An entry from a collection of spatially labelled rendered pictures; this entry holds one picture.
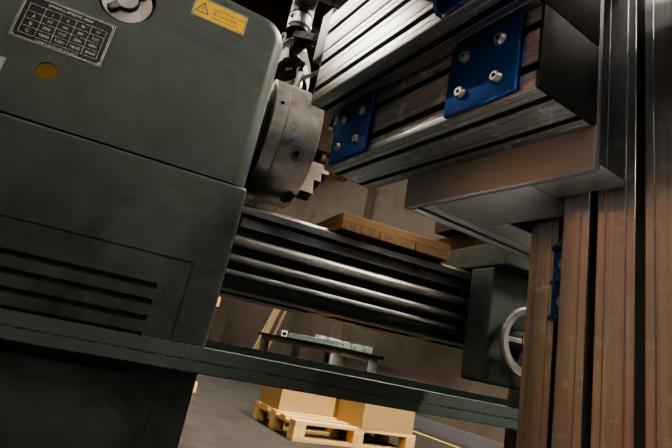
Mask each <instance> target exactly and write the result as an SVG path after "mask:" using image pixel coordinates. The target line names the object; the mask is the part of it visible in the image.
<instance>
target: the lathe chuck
mask: <svg viewBox="0 0 672 448"><path fill-rule="evenodd" d="M289 85H290V84H289ZM290 87H291V99H290V105H289V110H288V115H287V119H286V123H285V127H284V130H283V133H282V137H281V140H280V143H279V146H278V149H277V151H276V154H275V157H274V159H273V162H272V164H271V167H270V169H269V171H268V174H267V176H266V178H265V180H264V182H263V184H262V185H261V187H260V189H259V191H258V192H257V193H256V195H255V196H254V197H253V198H251V199H252V200H256V201H259V202H262V203H265V204H269V205H272V206H275V207H278V208H285V207H287V206H288V205H289V204H290V203H291V202H292V201H290V200H286V201H285V200H282V198H281V197H282V195H283V194H284V192H285V191H286V192H288V190H289V191H292V192H293V194H295V195H297V194H298V192H299V191H300V189H301V187H302V185H303V183H304V181H305V179H306V177H307V174H308V172H309V170H310V167H311V165H312V162H313V159H314V156H315V153H316V150H317V147H318V143H319V140H320V136H321V131H322V127H323V120H324V110H322V109H320V108H318V107H316V106H314V105H312V104H311V101H312V96H313V93H310V92H308V91H305V90H303V89H300V88H298V87H295V86H293V85H290ZM294 146H298V147H300V148H301V149H302V151H303V156H302V158H301V159H299V160H296V161H295V160H292V159H291V158H290V157H289V151H290V149H291V148H292V147H294Z"/></svg>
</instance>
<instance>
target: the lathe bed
mask: <svg viewBox="0 0 672 448"><path fill-rule="evenodd" d="M471 278H472V272H470V271H467V270H463V269H460V268H457V267H453V266H450V265H447V264H444V263H440V262H437V261H434V260H430V259H427V258H424V257H420V256H417V255H414V254H411V253H407V252H404V251H401V250H397V249H394V248H391V247H387V246H384V245H381V244H378V243H374V242H371V241H368V240H364V239H361V238H358V237H354V236H351V235H348V234H345V233H341V232H338V231H335V230H331V229H328V228H325V227H321V226H318V225H315V224H312V223H308V222H305V221H302V220H298V219H295V218H292V217H288V216H285V215H282V214H279V213H275V212H272V211H269V210H265V209H262V208H259V207H255V206H252V205H249V204H246V203H244V205H243V209H242V212H241V216H240V220H239V224H238V227H237V231H236V235H235V238H234V242H233V246H232V249H231V253H230V257H229V260H228V264H227V268H226V271H225V275H224V279H223V282H222V286H221V290H220V293H219V295H220V296H224V297H228V298H233V299H237V300H241V301H245V302H250V303H254V304H258V305H263V306H267V307H271V308H275V309H280V310H284V311H288V312H293V313H297V314H301V315H305V316H310V317H314V318H318V319H323V320H327V321H331V322H335V323H340V324H344V325H348V326H353V327H357V328H361V329H365V330H370V331H374V332H378V333H383V334H387V335H391V336H395V337H400V338H404V339H408V340H413V341H417V342H421V343H425V344H430V345H434V346H438V347H443V348H447V349H451V350H455V351H460V352H463V349H464V340H465V331H466V322H467V313H468V304H469V296H470V287H471Z"/></svg>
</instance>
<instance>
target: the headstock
mask: <svg viewBox="0 0 672 448"><path fill-rule="evenodd" d="M282 46H283V43H282V38H281V35H280V32H279V30H278V29H277V27H276V26H275V25H274V24H273V23H272V22H271V21H270V20H268V19H267V18H265V17H263V16H261V15H259V14H257V13H255V12H253V11H251V10H249V9H247V8H245V7H243V6H241V5H239V4H237V3H235V2H233V1H231V0H0V112H3V113H6V114H9V115H13V116H16V117H19V118H22V119H25V120H29V121H32V122H35V123H38V124H41V125H45V126H48V127H51V128H54V129H57V130H60V131H64V132H67V133H70V134H73V135H76V136H80V137H83V138H86V139H89V140H92V141H96V142H99V143H102V144H105V145H108V146H111V147H115V148H118V149H121V150H124V151H127V152H131V153H134V154H137V155H140V156H143V157H147V158H150V159H153V160H156V161H159V162H163V163H166V164H169V165H172V166H175V167H178V168H182V169H185V170H188V171H191V172H194V173H198V174H201V175H204V176H207V177H210V178H214V179H217V180H220V181H223V182H226V183H229V184H233V185H236V186H239V187H242V188H244V186H245V183H246V179H247V175H248V172H249V168H250V164H251V161H252V157H253V153H254V150H255V146H256V143H257V139H258V135H259V132H260V128H261V124H262V121H263V117H264V113H265V110H266V106H267V102H268V99H269V95H270V92H271V88H272V84H273V81H274V77H275V73H276V70H277V66H278V62H279V59H280V55H281V51H282Z"/></svg>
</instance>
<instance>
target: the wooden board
mask: <svg viewBox="0 0 672 448"><path fill-rule="evenodd" d="M315 225H318V226H321V227H325V228H328V229H331V230H335V231H338V232H341V233H345V234H348V235H351V236H354V237H358V238H361V239H364V240H368V241H371V242H374V243H378V244H381V245H384V246H387V247H391V248H394V249H397V250H401V251H404V252H407V253H411V254H414V255H417V256H420V257H424V258H427V259H430V260H434V261H437V262H445V261H449V258H450V251H451V245H448V244H445V243H442V242H438V241H435V240H432V239H429V238H426V237H423V236H420V235H417V234H413V233H410V232H407V231H404V230H401V229H398V228H395V227H392V226H388V225H385V224H382V223H379V222H376V221H373V220H370V219H366V218H363V217H360V216H357V215H354V214H351V213H348V212H342V213H340V214H338V215H335V216H333V217H331V218H329V219H326V220H324V221H322V222H319V223H317V224H315Z"/></svg>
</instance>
